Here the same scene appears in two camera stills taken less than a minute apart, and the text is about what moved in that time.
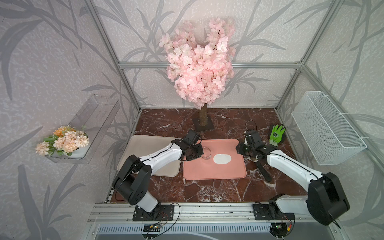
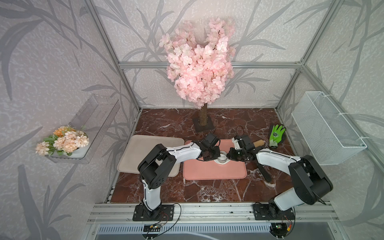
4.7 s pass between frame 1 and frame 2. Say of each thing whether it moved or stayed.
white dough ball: stayed
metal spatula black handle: stayed
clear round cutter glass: moved
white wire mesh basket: stayed
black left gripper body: moved
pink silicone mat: stayed
